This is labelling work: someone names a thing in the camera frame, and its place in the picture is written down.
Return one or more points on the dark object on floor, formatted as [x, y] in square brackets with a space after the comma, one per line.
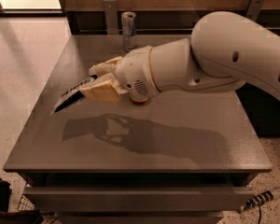
[19, 217]

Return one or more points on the wire basket on floor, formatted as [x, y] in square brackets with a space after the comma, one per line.
[25, 204]

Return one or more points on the orange fruit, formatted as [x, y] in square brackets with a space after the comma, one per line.
[139, 101]

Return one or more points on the left metal bracket post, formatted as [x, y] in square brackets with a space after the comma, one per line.
[111, 17]

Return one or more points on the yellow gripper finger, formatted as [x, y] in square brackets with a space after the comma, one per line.
[105, 89]
[106, 67]

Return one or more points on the silver blue redbull can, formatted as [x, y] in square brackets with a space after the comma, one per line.
[128, 22]

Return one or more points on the black rxbar chocolate wrapper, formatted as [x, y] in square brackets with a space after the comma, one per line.
[72, 95]

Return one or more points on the right metal bracket post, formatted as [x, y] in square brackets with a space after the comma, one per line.
[253, 9]

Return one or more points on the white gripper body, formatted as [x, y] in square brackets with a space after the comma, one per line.
[134, 73]

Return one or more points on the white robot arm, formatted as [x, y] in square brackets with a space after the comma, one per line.
[225, 51]

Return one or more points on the grey cabinet drawer front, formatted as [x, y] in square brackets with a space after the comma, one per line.
[78, 199]

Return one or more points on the metal bracket post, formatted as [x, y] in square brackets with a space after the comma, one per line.
[253, 9]
[111, 17]

